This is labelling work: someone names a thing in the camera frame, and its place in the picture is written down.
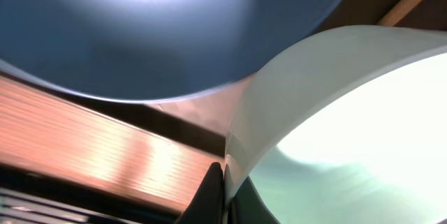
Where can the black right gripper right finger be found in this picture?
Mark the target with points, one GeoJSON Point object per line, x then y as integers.
{"type": "Point", "coordinates": [248, 208]}

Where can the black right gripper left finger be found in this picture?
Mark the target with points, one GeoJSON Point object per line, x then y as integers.
{"type": "Point", "coordinates": [207, 204]}

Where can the mint green bowl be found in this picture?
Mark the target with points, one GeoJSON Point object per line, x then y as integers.
{"type": "Point", "coordinates": [346, 126]}

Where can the dark blue plate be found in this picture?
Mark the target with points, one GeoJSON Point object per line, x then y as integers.
{"type": "Point", "coordinates": [134, 51]}

